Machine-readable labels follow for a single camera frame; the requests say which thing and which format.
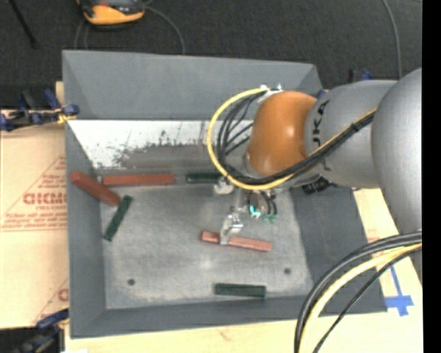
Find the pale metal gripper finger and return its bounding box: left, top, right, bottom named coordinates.
left=219, top=213, right=233, bottom=246
left=230, top=205, right=245, bottom=235

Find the red-brown flat block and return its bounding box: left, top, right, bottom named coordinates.
left=69, top=170, right=122, bottom=207
left=200, top=230, right=273, bottom=253
left=101, top=173, right=176, bottom=188

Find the grey metal bin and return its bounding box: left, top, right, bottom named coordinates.
left=61, top=49, right=387, bottom=338

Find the dark green flat block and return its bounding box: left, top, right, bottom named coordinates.
left=102, top=194, right=134, bottom=243
left=184, top=171, right=223, bottom=185
left=214, top=282, right=268, bottom=299

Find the brown cardboard board, red print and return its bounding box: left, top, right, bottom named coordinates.
left=0, top=109, right=71, bottom=331

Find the black cylinder on white bracket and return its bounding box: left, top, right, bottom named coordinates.
left=302, top=179, right=336, bottom=196

